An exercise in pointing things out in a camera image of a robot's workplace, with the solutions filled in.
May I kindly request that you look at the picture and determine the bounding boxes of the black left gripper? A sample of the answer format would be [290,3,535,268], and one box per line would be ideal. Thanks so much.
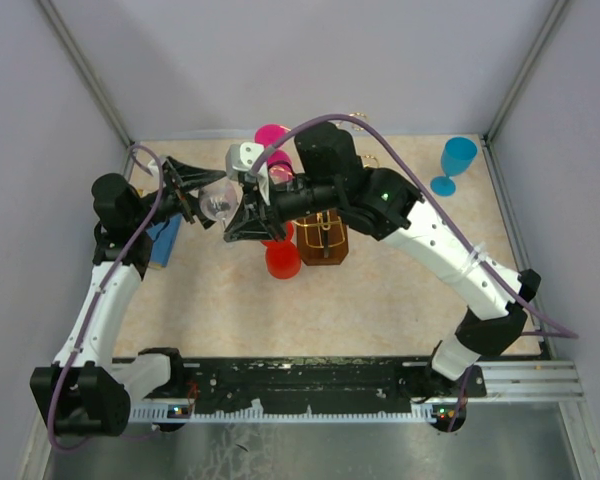
[131,156,238,231]

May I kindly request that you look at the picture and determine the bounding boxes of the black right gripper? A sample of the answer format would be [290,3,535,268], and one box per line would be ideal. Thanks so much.
[223,175,340,245]

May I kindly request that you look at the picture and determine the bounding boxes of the clear wine glass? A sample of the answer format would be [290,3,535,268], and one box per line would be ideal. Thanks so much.
[198,178,239,250]

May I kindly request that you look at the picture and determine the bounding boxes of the magenta plastic wine glass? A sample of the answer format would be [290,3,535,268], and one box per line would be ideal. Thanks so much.
[254,124,294,184]

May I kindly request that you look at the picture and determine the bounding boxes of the cyan plastic wine glass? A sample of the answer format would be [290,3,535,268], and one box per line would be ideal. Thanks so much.
[430,137,478,197]

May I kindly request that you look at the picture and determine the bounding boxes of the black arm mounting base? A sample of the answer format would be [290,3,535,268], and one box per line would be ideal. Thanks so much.
[130,357,487,431]

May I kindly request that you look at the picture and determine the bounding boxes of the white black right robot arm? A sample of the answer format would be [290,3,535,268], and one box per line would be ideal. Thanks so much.
[224,121,541,396]

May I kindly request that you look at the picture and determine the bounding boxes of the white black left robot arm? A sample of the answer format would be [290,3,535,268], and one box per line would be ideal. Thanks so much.
[30,156,226,444]

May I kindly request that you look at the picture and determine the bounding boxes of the red plastic wine glass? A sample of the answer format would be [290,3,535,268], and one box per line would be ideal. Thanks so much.
[261,222,302,280]

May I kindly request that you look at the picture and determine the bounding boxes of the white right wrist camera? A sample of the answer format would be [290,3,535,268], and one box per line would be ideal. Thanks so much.
[225,142,270,205]

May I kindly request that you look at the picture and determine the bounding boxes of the gold wire wine glass rack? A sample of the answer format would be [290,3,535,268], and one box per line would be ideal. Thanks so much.
[289,110,381,266]

